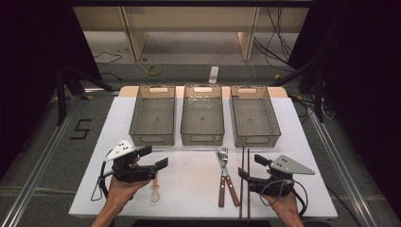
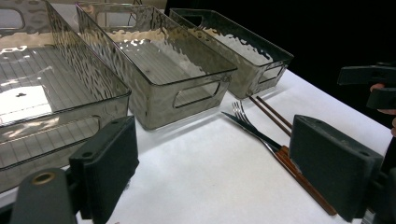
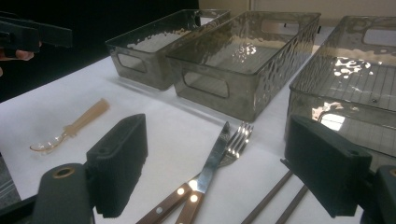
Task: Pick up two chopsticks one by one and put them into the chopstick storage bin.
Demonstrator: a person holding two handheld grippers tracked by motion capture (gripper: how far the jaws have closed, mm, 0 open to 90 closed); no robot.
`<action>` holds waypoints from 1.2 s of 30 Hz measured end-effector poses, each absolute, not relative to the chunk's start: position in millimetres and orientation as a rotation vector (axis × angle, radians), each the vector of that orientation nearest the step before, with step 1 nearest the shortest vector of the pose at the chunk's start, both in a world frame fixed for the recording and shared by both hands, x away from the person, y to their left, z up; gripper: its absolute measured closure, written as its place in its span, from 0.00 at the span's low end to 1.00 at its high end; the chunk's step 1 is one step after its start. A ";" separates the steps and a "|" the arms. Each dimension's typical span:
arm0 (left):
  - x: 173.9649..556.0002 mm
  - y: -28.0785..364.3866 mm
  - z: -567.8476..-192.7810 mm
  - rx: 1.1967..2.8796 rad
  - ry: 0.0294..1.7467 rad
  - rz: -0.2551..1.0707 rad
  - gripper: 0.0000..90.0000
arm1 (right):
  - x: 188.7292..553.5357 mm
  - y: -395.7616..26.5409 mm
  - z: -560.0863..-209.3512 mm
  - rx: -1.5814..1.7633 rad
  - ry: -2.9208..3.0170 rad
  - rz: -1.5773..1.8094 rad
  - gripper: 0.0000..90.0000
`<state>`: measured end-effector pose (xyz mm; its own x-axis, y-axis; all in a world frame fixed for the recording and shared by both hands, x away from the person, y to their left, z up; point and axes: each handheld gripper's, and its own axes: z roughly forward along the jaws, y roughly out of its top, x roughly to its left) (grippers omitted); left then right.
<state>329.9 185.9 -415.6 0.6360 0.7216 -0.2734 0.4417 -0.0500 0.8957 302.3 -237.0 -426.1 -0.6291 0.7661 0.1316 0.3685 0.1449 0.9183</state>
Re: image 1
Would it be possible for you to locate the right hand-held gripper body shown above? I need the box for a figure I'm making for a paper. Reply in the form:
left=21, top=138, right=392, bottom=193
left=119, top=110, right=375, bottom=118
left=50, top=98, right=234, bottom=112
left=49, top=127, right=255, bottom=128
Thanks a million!
left=247, top=154, right=316, bottom=198

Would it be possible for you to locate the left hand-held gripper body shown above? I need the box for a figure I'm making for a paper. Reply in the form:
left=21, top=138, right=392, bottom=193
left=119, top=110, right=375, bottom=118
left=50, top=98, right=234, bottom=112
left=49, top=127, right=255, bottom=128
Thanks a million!
left=104, top=139, right=159, bottom=184

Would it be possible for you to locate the grey translucent plastic bin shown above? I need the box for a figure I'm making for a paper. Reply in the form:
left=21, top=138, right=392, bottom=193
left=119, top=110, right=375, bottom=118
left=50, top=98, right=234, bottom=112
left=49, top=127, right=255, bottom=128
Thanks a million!
left=128, top=84, right=177, bottom=147
left=180, top=83, right=226, bottom=147
left=229, top=85, right=282, bottom=148

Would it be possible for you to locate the person's right hand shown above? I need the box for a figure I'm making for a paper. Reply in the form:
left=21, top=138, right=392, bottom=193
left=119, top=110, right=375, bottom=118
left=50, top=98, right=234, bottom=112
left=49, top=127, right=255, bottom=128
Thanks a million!
left=263, top=192, right=301, bottom=218

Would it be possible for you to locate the person's left hand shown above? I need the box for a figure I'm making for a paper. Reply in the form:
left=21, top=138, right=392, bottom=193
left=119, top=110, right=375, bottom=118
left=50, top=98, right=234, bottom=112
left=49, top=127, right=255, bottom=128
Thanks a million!
left=107, top=174, right=152, bottom=209

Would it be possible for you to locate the yellow tape roll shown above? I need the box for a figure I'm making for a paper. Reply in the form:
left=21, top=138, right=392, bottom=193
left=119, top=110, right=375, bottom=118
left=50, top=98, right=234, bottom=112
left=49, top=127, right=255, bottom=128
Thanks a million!
left=147, top=64, right=163, bottom=78

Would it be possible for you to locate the black metal stand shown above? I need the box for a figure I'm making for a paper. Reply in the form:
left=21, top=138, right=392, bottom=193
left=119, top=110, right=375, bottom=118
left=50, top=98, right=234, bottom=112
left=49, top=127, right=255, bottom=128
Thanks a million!
left=270, top=58, right=326, bottom=124
left=54, top=64, right=115, bottom=127

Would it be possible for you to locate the dark curtain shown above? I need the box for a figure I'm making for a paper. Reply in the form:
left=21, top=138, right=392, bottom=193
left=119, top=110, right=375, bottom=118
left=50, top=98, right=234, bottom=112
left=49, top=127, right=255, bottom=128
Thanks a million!
left=0, top=0, right=102, bottom=179

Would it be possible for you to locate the beige wooden shelf unit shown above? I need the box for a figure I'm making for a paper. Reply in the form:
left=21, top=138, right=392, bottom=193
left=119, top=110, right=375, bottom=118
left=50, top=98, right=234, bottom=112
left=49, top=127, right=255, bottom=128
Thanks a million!
left=73, top=6, right=310, bottom=62

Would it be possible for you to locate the aluminium floor rail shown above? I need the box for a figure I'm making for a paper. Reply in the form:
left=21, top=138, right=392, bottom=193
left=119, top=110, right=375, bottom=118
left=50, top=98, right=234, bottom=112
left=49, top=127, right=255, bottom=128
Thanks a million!
left=0, top=88, right=121, bottom=227
left=306, top=108, right=379, bottom=227

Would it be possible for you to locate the white power cable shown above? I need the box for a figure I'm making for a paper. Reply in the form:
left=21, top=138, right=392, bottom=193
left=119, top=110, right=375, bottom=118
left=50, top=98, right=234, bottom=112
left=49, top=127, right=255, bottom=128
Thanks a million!
left=216, top=51, right=257, bottom=87

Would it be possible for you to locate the thin black floor cable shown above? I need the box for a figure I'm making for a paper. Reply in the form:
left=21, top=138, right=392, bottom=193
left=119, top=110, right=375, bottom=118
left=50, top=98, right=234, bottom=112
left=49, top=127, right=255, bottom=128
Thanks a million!
left=93, top=51, right=123, bottom=66

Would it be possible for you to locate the bundle of black cables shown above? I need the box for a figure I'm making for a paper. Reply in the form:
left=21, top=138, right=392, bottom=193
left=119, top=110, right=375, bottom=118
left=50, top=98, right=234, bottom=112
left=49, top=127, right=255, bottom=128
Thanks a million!
left=252, top=7, right=295, bottom=73

